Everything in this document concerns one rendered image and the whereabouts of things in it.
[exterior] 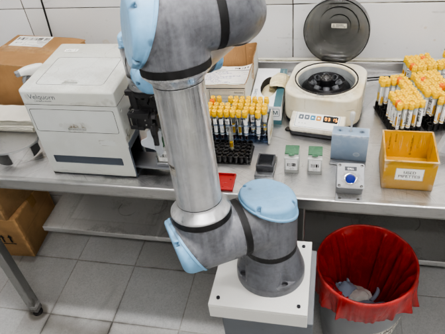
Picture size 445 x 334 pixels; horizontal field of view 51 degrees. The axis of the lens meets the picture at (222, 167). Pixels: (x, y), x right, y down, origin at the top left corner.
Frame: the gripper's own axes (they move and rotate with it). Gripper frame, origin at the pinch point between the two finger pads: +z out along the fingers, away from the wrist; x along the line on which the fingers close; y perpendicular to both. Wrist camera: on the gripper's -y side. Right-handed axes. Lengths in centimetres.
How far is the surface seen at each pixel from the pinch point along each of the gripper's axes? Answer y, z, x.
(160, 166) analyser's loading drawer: 1.5, 5.0, 2.8
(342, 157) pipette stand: -50, 7, -8
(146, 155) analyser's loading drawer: 7.4, 5.0, -1.6
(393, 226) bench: -75, 70, -39
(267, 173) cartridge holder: -29.6, 7.6, 0.8
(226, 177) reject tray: -17.6, 8.8, 2.2
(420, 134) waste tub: -70, 0, -10
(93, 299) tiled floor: 54, 96, -6
